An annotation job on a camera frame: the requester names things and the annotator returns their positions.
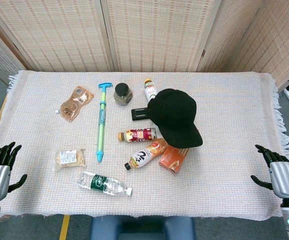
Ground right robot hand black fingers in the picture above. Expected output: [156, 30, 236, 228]
[250, 144, 289, 201]

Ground black baseball cap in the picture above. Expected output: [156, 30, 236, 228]
[146, 88, 204, 148]

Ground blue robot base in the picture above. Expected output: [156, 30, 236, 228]
[88, 215, 197, 240]

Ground clear snack packet white label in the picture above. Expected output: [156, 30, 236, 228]
[53, 148, 87, 172]

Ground woven fringed tablecloth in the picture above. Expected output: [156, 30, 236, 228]
[0, 69, 289, 222]

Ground clear water bottle green label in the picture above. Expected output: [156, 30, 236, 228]
[78, 171, 133, 197]

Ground brown sauce spout pouch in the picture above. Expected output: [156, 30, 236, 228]
[54, 85, 95, 123]

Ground orange cardboard box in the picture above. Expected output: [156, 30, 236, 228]
[158, 144, 191, 175]

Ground blue green toy water pump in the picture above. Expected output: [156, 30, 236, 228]
[95, 83, 113, 164]

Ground orange juice bottle black cap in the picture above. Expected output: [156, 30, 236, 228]
[123, 138, 169, 171]

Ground red label drink bottle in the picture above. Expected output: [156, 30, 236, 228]
[117, 127, 158, 143]

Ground glass jar with black lid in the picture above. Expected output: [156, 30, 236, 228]
[113, 83, 134, 106]

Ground black flat slotted plate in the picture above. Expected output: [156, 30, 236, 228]
[130, 106, 152, 122]

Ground white drink bottle orange cap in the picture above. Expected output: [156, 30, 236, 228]
[143, 78, 159, 103]

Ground woven folding screen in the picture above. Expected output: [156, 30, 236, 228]
[0, 0, 289, 89]

